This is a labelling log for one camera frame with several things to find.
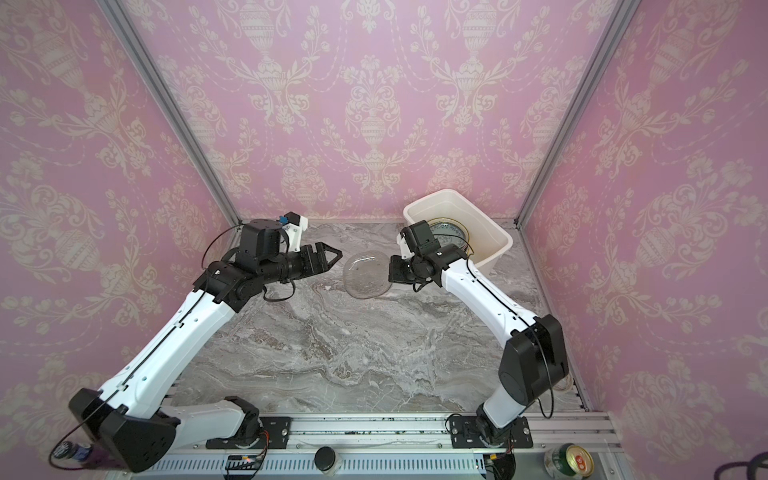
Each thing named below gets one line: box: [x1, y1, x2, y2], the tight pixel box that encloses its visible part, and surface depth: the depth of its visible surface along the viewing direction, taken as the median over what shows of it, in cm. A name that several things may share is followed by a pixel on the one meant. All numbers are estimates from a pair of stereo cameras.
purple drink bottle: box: [53, 440, 120, 469], surface depth 58 cm
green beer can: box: [543, 443, 595, 480], surface depth 64 cm
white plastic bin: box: [402, 189, 513, 273], surface depth 105 cm
